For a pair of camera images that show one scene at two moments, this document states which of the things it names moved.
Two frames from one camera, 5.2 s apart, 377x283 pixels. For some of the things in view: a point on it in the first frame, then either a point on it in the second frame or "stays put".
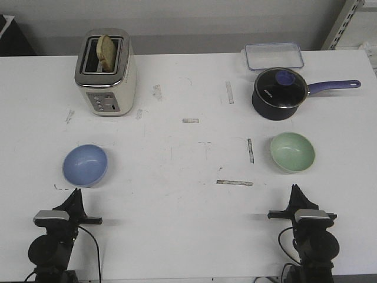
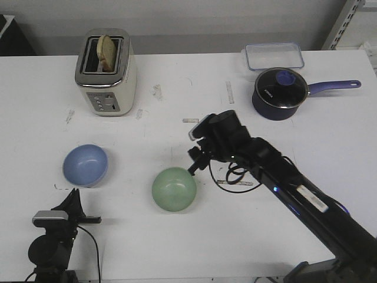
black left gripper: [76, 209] stays put
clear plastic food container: [263, 56] stays put
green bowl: [292, 152] -> [174, 188]
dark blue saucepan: [275, 113] stays put
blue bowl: [85, 165] stays put
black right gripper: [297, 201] -> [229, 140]
